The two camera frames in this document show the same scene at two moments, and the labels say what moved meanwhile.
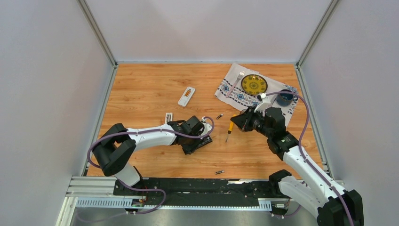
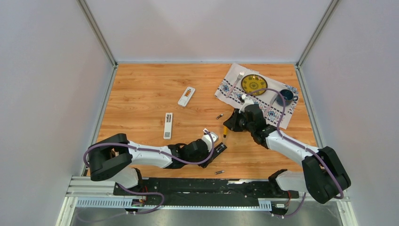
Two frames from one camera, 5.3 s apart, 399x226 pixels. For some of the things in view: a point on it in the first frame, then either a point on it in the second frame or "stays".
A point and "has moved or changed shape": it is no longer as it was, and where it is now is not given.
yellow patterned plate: x=254 y=84 stays
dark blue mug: x=285 y=99 stays
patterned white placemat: x=244 y=85 stays
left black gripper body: x=199 y=133 → x=201 y=158
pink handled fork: x=241 y=74 stays
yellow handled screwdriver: x=230 y=128 has moved or changed shape
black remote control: x=189 y=145 has moved or changed shape
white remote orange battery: x=187 y=96 stays
